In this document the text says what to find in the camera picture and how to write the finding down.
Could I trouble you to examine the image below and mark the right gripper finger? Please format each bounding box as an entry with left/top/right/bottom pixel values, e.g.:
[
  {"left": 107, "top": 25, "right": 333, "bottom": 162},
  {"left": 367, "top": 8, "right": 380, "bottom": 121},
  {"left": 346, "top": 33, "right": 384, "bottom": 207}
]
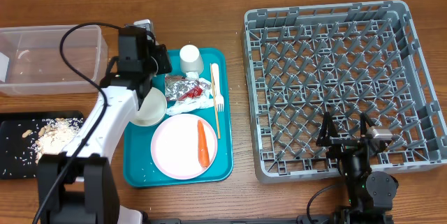
[
  {"left": 360, "top": 112, "right": 376, "bottom": 137},
  {"left": 316, "top": 112, "right": 338, "bottom": 147}
]

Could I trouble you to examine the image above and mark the white bowl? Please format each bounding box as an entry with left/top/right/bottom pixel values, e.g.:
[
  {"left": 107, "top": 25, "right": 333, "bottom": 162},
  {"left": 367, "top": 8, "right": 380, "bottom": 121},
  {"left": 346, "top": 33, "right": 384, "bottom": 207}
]
[{"left": 131, "top": 87, "right": 167, "bottom": 126}]

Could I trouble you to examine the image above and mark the orange carrot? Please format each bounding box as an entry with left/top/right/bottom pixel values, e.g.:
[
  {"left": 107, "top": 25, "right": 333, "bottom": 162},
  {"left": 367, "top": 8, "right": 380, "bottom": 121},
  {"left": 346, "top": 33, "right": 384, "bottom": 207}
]
[{"left": 198, "top": 120, "right": 210, "bottom": 168}]

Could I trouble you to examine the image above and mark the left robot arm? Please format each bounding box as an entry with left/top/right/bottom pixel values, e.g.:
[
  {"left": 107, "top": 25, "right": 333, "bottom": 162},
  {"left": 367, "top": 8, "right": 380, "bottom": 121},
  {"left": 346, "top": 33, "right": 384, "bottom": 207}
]
[{"left": 33, "top": 20, "right": 173, "bottom": 223}]

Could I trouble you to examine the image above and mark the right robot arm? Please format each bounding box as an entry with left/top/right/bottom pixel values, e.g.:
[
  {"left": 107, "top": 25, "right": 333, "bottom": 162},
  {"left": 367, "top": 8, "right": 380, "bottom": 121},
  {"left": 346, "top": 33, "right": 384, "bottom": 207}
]
[{"left": 316, "top": 112, "right": 399, "bottom": 223}]

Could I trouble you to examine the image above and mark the grey plastic dishwasher rack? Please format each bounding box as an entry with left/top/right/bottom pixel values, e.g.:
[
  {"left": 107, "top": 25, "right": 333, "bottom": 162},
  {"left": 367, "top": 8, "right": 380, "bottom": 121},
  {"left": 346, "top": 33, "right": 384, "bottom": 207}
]
[{"left": 243, "top": 0, "right": 446, "bottom": 184}]

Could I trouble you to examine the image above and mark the foil snack wrapper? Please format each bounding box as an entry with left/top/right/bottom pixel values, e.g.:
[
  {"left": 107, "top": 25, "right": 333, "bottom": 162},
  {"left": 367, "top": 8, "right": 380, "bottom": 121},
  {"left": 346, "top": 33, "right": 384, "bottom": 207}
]
[{"left": 164, "top": 75, "right": 208, "bottom": 101}]

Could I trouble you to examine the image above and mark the white paper cup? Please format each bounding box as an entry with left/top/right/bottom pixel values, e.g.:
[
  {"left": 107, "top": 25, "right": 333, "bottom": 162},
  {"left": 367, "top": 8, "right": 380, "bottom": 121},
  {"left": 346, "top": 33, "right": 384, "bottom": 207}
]
[{"left": 179, "top": 45, "right": 204, "bottom": 74}]

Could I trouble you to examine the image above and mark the crumpled white tissue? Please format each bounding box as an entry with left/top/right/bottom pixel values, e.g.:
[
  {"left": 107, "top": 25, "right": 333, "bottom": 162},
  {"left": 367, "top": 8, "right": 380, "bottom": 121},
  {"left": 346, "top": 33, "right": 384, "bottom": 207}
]
[{"left": 166, "top": 72, "right": 214, "bottom": 116}]

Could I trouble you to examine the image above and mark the wooden chopstick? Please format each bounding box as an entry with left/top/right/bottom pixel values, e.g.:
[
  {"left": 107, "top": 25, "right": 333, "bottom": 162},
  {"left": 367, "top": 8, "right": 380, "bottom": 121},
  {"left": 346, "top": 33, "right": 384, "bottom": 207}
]
[{"left": 210, "top": 64, "right": 221, "bottom": 140}]

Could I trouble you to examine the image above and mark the white plastic fork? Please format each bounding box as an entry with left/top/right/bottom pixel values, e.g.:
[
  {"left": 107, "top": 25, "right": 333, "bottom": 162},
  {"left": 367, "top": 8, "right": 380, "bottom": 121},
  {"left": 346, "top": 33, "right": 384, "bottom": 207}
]
[{"left": 211, "top": 63, "right": 224, "bottom": 112}]

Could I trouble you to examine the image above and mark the pink round plate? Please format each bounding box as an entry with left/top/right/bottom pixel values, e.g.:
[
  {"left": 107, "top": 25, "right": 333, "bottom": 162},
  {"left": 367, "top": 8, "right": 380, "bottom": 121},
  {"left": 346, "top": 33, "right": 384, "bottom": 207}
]
[{"left": 151, "top": 114, "right": 218, "bottom": 180}]

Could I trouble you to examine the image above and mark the clear plastic bin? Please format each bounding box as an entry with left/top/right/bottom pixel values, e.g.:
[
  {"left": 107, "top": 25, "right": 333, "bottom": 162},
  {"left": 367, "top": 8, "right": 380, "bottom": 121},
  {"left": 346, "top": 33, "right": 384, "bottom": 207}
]
[{"left": 1, "top": 25, "right": 108, "bottom": 96}]

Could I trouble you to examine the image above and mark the teal plastic serving tray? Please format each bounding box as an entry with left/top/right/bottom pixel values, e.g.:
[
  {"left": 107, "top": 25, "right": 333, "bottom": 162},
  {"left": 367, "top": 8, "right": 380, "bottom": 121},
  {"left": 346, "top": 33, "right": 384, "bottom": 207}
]
[{"left": 122, "top": 47, "right": 234, "bottom": 188}]

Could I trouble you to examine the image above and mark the pile of rice and peanuts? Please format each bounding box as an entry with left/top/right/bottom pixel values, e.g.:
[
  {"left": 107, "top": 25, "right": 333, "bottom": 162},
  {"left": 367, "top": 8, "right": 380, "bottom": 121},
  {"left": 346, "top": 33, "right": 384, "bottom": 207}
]
[{"left": 36, "top": 119, "right": 81, "bottom": 164}]

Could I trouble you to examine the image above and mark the black plastic tray bin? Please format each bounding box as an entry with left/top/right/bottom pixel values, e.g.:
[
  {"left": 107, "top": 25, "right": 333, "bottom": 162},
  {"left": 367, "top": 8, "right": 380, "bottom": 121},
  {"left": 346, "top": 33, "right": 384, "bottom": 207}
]
[{"left": 1, "top": 110, "right": 84, "bottom": 180}]

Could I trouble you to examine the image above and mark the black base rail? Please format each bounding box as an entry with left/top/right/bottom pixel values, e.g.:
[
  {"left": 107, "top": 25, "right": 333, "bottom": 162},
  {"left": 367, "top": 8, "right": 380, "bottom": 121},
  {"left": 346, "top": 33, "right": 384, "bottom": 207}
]
[{"left": 145, "top": 215, "right": 395, "bottom": 224}]

